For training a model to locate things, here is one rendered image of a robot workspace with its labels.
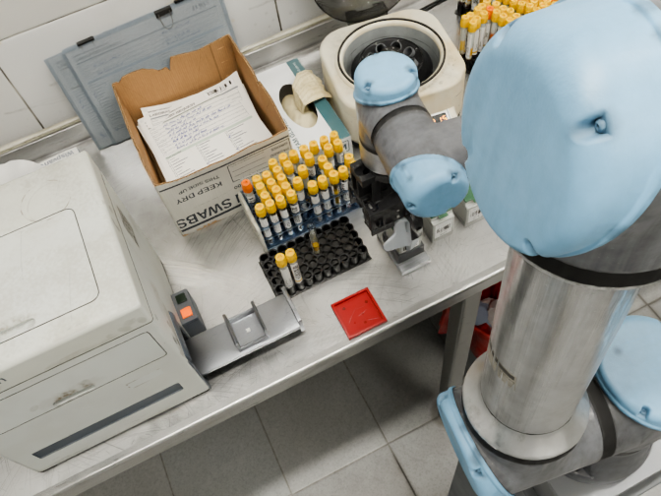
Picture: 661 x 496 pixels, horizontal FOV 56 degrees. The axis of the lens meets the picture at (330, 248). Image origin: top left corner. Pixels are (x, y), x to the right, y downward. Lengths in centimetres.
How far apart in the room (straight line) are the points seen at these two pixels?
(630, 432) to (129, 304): 54
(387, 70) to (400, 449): 129
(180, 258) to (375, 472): 94
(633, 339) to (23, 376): 67
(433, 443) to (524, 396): 132
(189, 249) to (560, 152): 91
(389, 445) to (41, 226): 124
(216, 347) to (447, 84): 60
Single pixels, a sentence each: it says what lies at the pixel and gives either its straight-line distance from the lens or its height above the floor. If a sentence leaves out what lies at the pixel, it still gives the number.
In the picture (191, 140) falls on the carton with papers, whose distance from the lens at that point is 120.
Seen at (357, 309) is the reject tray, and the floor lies 88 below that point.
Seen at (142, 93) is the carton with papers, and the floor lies 97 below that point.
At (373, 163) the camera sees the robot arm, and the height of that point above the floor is 116.
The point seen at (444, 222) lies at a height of 92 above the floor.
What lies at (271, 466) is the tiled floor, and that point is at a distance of 186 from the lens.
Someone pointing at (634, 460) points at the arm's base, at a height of 101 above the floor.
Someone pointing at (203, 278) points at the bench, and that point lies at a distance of 109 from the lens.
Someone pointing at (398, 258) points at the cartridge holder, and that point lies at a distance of 101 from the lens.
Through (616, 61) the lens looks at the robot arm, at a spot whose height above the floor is 160.
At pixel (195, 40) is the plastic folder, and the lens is 129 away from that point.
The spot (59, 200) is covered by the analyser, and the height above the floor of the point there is 117.
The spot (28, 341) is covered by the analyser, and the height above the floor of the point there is 118.
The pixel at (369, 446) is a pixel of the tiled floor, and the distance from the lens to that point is 183.
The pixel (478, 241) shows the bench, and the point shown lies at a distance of 107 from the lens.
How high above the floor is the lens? 178
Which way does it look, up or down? 58 degrees down
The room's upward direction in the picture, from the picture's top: 12 degrees counter-clockwise
